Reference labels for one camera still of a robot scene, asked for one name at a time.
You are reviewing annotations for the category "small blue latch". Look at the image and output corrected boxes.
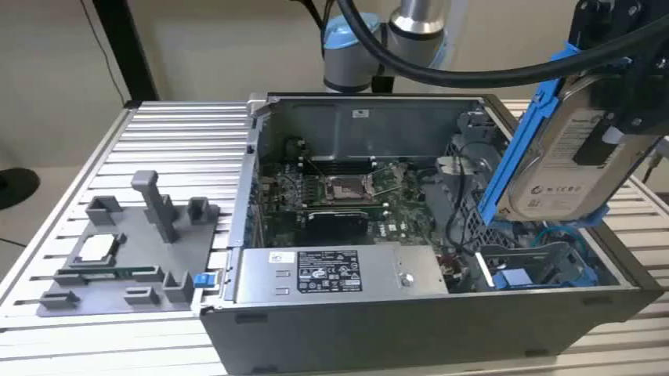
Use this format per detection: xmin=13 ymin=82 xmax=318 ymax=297
xmin=191 ymin=272 xmax=218 ymax=291

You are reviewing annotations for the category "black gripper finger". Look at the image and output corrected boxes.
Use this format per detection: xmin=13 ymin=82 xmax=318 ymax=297
xmin=571 ymin=124 xmax=623 ymax=166

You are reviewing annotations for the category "hard disk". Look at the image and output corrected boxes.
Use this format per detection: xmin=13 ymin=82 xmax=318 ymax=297
xmin=479 ymin=40 xmax=666 ymax=229

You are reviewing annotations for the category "black open PC case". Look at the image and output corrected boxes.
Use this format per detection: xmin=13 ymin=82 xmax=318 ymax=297
xmin=200 ymin=92 xmax=666 ymax=374

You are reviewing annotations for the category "grey power supply unit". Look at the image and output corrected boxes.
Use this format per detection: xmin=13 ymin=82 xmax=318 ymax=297
xmin=232 ymin=246 xmax=450 ymax=306

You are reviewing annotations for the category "thin black wall cable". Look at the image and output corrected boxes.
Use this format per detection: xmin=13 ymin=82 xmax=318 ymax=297
xmin=79 ymin=0 xmax=128 ymax=103

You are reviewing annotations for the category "black RAM slot bank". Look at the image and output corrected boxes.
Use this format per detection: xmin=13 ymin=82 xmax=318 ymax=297
xmin=306 ymin=156 xmax=378 ymax=175

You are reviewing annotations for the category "black graphics card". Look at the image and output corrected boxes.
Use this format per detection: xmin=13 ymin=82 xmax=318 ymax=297
xmin=304 ymin=209 xmax=370 ymax=246

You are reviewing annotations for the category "grey disk bay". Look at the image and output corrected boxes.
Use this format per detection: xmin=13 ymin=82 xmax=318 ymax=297
xmin=469 ymin=239 xmax=623 ymax=293

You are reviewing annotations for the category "green motherboard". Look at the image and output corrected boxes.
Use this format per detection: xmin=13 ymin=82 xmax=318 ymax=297
xmin=255 ymin=156 xmax=435 ymax=248

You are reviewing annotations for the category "light blue disk wire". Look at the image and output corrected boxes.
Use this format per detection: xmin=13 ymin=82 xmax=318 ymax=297
xmin=531 ymin=222 xmax=593 ymax=254

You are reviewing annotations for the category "black round stand base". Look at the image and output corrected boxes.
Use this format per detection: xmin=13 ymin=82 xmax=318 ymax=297
xmin=0 ymin=167 xmax=41 ymax=211

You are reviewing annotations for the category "thick black hose cable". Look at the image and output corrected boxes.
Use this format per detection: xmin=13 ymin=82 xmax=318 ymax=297
xmin=335 ymin=0 xmax=669 ymax=89

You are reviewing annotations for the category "grey perforated drive cage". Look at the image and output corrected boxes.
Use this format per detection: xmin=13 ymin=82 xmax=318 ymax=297
xmin=421 ymin=154 xmax=517 ymax=252

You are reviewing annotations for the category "grey parts rack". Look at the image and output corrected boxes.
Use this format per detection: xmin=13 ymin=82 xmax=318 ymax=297
xmin=36 ymin=169 xmax=222 ymax=319

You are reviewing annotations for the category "thin black internal cable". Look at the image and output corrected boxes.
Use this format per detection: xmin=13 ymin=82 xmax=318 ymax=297
xmin=450 ymin=141 xmax=503 ymax=252

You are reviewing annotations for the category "silver CPU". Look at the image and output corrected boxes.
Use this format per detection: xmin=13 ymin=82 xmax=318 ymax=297
xmin=76 ymin=236 xmax=120 ymax=262

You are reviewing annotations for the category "black upright post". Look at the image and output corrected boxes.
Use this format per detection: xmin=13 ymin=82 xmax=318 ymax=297
xmin=93 ymin=0 xmax=161 ymax=103

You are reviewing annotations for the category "CPU socket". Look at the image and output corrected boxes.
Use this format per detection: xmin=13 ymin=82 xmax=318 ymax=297
xmin=323 ymin=174 xmax=378 ymax=205

